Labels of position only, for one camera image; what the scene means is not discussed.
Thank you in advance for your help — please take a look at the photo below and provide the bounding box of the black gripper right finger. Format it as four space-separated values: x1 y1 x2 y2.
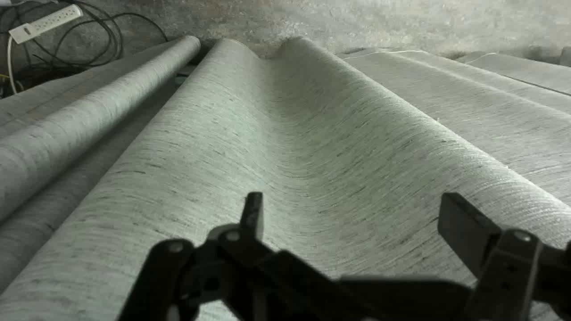
437 190 571 321

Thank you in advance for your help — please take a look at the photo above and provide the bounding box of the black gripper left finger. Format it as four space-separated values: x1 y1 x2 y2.
116 190 337 321

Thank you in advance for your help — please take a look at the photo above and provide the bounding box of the grey woven fabric curtain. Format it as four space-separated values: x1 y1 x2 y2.
0 33 571 321

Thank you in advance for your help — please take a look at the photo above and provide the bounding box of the white power strip with cables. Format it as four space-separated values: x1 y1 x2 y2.
0 0 171 99

